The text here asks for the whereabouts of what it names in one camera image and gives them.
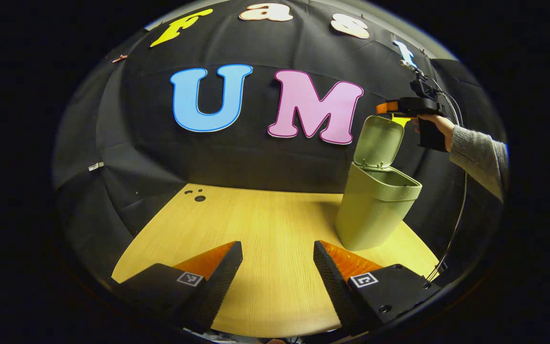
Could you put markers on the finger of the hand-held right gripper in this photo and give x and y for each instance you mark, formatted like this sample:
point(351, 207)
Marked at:
point(387, 107)

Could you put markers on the wooden desktop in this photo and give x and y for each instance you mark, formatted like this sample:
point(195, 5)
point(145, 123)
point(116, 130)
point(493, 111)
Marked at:
point(265, 229)

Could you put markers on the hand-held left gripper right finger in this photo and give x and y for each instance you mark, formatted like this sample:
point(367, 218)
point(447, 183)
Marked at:
point(334, 291)

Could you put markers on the red clip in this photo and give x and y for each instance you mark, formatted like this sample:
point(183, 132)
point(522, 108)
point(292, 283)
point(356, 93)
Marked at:
point(119, 58)

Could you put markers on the pale green desktop garbage bin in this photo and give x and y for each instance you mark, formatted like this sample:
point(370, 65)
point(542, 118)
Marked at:
point(375, 205)

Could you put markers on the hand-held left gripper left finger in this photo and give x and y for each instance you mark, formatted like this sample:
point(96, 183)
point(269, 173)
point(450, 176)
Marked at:
point(217, 291)

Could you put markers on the white clip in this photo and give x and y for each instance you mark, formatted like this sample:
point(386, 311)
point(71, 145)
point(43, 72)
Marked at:
point(96, 166)

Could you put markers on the black backdrop cloth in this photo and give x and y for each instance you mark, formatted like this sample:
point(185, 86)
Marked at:
point(256, 157)

